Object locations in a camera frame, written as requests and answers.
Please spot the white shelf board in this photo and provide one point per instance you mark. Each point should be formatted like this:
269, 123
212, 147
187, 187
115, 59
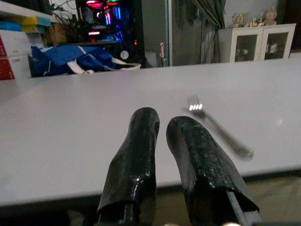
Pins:
18, 10

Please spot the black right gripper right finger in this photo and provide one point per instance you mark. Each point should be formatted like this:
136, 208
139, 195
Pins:
202, 164

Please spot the green curtain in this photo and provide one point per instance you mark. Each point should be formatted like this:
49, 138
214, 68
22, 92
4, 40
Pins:
204, 14

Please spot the blue white fabric bag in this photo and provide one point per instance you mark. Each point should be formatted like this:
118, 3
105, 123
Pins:
65, 58

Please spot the beige plush toy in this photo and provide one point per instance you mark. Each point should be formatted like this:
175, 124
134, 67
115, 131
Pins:
270, 15

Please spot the blue packet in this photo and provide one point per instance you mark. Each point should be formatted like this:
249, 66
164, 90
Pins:
9, 26

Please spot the computer tower with coloured lights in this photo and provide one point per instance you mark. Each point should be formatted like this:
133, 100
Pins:
105, 21

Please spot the small plush figure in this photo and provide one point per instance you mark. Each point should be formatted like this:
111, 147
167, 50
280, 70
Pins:
237, 20

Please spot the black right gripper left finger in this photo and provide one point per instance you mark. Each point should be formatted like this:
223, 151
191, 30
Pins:
131, 164

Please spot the yellow box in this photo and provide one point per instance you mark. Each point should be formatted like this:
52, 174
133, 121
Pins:
26, 20

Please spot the dark leafy plant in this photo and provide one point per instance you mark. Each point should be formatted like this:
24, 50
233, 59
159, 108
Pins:
68, 26

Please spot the red white cardboard box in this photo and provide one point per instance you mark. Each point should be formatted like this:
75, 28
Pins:
14, 42
5, 69

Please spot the round white dial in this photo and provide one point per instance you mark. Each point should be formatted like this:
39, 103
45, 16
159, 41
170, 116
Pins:
124, 54

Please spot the silver metal fork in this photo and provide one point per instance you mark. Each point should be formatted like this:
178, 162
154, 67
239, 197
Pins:
196, 108

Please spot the white glass-door cabinet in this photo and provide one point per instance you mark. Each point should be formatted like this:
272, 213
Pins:
261, 42

